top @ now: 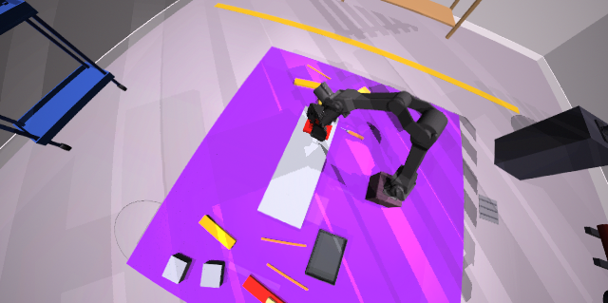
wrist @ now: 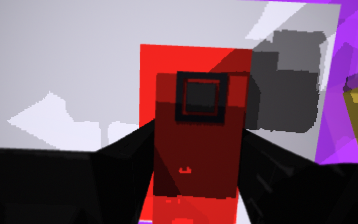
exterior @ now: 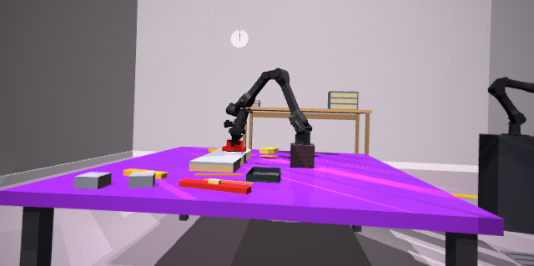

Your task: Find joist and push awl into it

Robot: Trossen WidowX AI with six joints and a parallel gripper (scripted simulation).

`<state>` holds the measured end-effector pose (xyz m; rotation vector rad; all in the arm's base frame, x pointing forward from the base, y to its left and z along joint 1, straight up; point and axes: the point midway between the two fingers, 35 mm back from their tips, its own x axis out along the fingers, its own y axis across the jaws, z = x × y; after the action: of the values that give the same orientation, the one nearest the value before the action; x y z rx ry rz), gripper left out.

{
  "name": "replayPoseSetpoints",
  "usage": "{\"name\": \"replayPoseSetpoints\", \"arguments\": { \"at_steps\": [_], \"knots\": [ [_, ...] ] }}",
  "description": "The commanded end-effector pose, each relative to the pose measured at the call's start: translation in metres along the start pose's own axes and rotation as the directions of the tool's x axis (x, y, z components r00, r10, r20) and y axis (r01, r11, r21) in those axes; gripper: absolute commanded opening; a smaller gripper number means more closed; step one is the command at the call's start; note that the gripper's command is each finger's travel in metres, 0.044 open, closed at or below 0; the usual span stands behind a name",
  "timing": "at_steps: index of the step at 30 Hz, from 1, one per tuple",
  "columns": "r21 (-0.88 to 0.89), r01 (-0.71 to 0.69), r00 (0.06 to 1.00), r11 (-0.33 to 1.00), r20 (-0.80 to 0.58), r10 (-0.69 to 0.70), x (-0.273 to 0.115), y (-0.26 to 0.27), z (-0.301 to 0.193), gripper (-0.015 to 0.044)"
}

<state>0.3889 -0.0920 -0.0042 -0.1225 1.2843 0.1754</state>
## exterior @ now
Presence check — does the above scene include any red flat bar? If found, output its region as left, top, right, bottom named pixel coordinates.
left=179, top=178, right=252, bottom=194

